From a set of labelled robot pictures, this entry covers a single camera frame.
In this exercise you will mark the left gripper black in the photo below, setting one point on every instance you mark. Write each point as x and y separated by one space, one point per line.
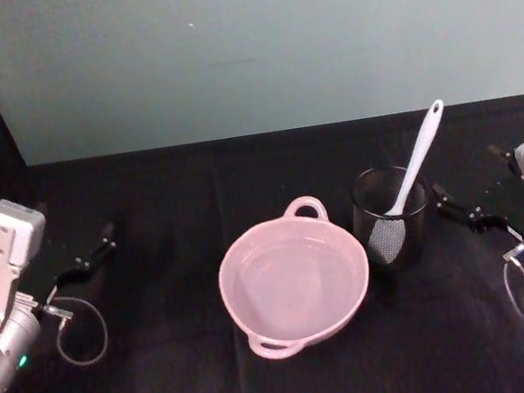
45 260

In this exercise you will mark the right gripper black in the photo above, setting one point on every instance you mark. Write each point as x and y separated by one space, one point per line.
522 205

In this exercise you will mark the white silicone spatula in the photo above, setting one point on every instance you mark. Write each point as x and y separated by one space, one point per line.
418 157

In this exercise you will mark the black mesh cup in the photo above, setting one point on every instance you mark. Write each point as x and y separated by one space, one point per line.
417 232

